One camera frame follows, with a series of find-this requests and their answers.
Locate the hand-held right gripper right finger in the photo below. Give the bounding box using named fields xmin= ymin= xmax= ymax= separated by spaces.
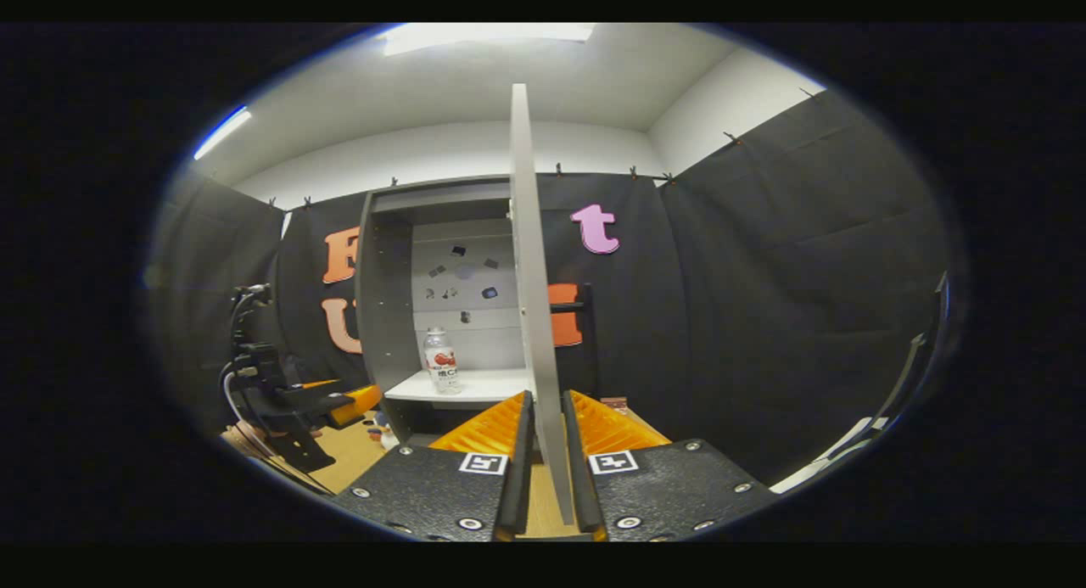
xmin=562 ymin=390 xmax=777 ymax=542

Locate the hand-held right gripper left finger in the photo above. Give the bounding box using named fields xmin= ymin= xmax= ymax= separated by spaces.
xmin=327 ymin=390 xmax=535 ymax=542

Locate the grey cabinet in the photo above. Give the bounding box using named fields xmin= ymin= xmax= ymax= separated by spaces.
xmin=355 ymin=175 xmax=544 ymax=446

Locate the clear bottle with cherry label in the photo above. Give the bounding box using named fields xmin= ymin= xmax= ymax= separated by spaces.
xmin=423 ymin=327 xmax=463 ymax=395

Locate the black door handle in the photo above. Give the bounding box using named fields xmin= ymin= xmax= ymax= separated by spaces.
xmin=547 ymin=284 xmax=595 ymax=356

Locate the white cabinet door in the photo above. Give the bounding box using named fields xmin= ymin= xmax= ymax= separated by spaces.
xmin=507 ymin=83 xmax=578 ymax=525

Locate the ceiling light panel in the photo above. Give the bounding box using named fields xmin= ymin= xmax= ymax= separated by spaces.
xmin=193 ymin=106 xmax=254 ymax=161
xmin=380 ymin=24 xmax=596 ymax=57

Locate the black backdrop cloth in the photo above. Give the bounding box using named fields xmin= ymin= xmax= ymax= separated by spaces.
xmin=153 ymin=92 xmax=951 ymax=487

